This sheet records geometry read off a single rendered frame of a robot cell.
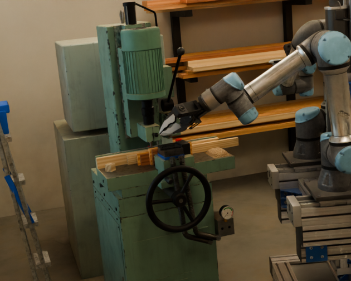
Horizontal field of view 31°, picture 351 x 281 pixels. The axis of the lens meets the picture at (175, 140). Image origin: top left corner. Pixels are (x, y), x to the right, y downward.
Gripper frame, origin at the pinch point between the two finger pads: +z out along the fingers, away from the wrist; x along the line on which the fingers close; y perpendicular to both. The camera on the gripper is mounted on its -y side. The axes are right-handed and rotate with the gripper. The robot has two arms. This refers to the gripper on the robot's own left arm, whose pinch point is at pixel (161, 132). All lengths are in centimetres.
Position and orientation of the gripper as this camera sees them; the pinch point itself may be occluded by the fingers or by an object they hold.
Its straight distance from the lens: 235.7
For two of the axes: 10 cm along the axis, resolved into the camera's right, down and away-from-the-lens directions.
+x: -4.8, -8.2, 3.1
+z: -7.9, 5.6, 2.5
